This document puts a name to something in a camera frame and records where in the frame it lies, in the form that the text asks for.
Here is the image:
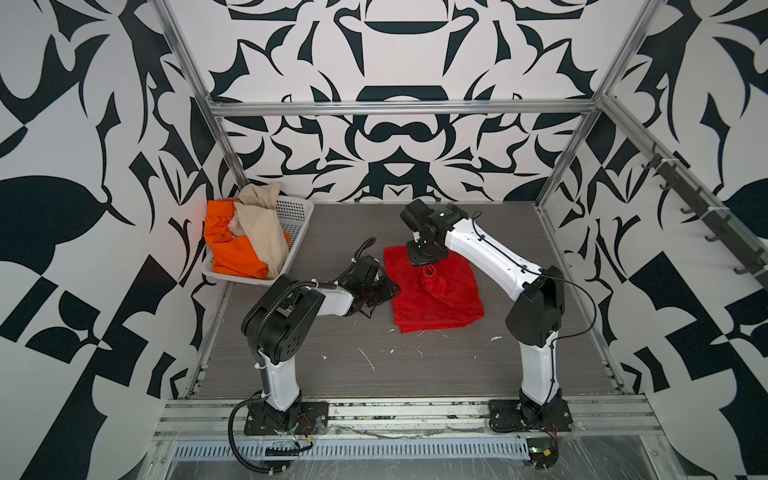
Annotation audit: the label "black hook rack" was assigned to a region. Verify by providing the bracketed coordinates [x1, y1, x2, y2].
[641, 143, 767, 289]

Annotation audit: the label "aluminium frame left post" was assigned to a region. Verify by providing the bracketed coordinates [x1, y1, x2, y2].
[150, 0, 249, 189]

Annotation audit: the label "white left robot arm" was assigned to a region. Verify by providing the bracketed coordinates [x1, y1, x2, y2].
[241, 255, 400, 414]

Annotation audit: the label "white slotted cable duct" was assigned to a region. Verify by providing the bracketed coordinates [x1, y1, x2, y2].
[172, 438, 530, 461]

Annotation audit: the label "orange shorts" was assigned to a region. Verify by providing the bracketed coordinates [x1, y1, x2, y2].
[204, 199, 269, 280]

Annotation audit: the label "aluminium frame right post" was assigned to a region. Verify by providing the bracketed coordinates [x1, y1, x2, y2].
[535, 0, 666, 210]

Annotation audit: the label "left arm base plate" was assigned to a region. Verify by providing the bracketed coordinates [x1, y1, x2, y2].
[243, 399, 329, 436]

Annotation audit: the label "beige shorts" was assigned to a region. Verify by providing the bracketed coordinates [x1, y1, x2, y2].
[228, 182, 290, 280]

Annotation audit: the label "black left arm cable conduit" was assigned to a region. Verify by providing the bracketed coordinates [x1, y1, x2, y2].
[226, 236, 379, 475]

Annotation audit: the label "aluminium mounting rail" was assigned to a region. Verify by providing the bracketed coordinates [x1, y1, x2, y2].
[153, 395, 663, 440]

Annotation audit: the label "aluminium frame post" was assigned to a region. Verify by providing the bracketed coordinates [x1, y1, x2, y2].
[150, 0, 249, 189]
[535, 0, 666, 210]

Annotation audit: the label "red shorts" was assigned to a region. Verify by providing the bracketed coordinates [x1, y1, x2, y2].
[384, 246, 485, 334]

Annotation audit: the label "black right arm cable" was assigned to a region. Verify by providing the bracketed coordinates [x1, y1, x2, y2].
[467, 211, 600, 409]

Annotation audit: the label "white plastic laundry basket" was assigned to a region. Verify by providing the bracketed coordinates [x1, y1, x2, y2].
[201, 184, 313, 285]

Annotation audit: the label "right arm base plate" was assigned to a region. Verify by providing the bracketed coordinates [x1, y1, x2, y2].
[488, 396, 573, 434]

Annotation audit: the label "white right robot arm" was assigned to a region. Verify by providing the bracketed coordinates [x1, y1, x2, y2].
[400, 200, 565, 407]

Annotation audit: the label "aluminium frame horizontal bar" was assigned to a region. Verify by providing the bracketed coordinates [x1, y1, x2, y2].
[209, 99, 590, 117]

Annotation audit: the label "aluminium frame right side bar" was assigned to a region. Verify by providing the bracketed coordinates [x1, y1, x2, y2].
[597, 94, 767, 288]

